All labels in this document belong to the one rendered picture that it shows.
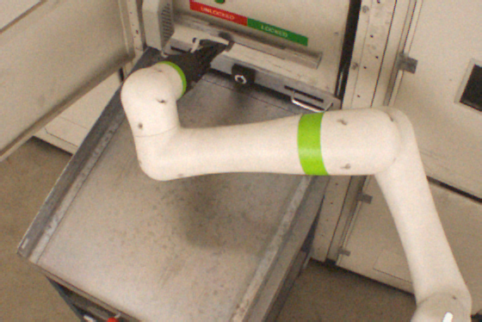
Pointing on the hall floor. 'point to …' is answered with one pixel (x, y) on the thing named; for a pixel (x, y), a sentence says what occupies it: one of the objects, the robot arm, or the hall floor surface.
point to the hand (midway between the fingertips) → (215, 49)
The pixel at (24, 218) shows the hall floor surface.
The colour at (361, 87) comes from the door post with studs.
